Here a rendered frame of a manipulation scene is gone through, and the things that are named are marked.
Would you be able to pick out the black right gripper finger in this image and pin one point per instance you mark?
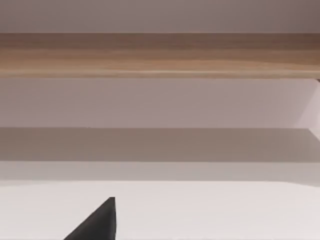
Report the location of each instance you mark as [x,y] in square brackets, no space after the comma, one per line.
[101,222]

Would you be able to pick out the wooden open shelf unit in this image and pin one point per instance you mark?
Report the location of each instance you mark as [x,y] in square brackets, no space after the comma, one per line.
[160,55]

